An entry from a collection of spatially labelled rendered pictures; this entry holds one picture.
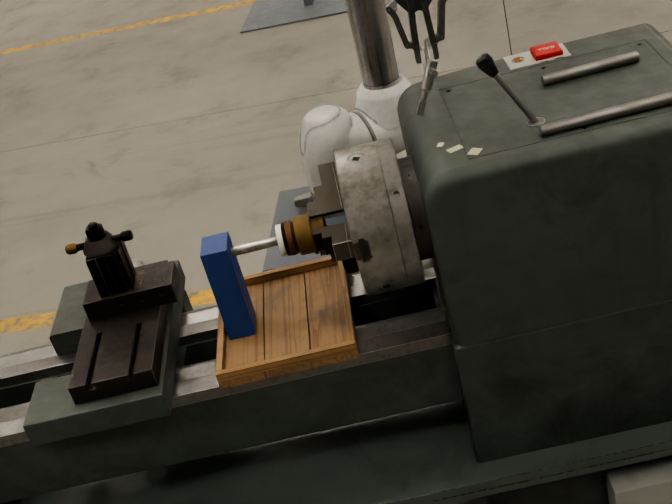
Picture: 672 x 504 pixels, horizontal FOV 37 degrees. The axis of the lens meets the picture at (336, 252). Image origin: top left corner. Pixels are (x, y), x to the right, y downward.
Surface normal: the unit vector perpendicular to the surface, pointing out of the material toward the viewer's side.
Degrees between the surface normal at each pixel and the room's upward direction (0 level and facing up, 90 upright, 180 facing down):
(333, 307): 0
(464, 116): 0
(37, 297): 0
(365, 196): 44
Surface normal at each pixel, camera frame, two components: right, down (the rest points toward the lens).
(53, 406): -0.22, -0.83
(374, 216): -0.05, 0.03
